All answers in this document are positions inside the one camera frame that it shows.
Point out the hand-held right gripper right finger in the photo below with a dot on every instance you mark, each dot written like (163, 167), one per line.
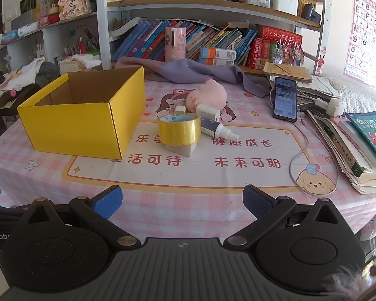
(253, 200)

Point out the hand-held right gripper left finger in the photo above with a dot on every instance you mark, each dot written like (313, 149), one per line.
(108, 200)

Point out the yellow cardboard box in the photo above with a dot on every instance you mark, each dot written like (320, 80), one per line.
(75, 128)

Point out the white spray bottle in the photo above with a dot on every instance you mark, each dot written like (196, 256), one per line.
(211, 128)

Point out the white rectangular block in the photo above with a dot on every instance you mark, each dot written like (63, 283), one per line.
(183, 150)

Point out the yellow tape roll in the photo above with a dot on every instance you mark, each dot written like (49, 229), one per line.
(178, 131)

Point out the pink plush toy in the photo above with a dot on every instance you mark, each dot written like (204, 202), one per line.
(210, 95)

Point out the pink checked tablecloth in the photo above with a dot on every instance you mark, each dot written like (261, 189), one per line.
(238, 175)

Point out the stack of workbooks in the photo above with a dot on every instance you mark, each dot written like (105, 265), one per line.
(341, 150)

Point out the black smartphone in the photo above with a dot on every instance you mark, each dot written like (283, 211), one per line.
(284, 100)

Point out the pile of clothes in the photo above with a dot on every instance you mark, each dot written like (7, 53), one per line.
(25, 75)

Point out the grey fluffy fabric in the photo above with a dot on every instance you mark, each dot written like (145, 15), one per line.
(344, 280)

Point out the white power adapter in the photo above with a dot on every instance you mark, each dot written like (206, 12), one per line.
(335, 106)

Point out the teal children's book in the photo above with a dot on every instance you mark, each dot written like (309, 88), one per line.
(371, 138)

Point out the brown paper envelope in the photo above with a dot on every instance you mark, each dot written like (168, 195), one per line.
(288, 70)

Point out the purple cloth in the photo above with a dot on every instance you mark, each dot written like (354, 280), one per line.
(206, 70)

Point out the beige cloth bag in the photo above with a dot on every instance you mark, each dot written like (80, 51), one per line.
(78, 62)

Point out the orange blue white carton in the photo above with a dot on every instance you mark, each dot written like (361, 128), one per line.
(217, 52)
(216, 62)

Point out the thick red dictionary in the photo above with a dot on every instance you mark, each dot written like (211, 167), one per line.
(253, 53)

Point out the thin red book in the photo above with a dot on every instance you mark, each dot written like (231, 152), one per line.
(265, 51)

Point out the grey knitted blanket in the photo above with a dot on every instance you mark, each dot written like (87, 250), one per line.
(363, 97)

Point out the colourful acrylic ornament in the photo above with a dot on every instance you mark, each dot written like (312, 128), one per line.
(288, 52)

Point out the cartoon rabbit sticker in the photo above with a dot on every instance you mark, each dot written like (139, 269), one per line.
(320, 61)

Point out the white cubby shelf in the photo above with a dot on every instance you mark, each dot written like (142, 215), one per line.
(53, 37)

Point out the row of leaning books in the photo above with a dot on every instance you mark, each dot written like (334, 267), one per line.
(138, 37)

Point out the red flat box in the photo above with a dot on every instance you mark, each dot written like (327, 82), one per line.
(280, 34)

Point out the pink cylindrical device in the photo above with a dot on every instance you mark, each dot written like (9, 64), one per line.
(175, 44)

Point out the black desk device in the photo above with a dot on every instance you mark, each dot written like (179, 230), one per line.
(310, 12)

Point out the pink figurine decoration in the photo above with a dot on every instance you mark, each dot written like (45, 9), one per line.
(73, 4)

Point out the white pen box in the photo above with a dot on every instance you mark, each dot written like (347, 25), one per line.
(283, 1)

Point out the white bookshelf frame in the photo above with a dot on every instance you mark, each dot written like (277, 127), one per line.
(101, 22)

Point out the alphabet wall poster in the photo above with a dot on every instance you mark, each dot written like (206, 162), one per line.
(366, 37)

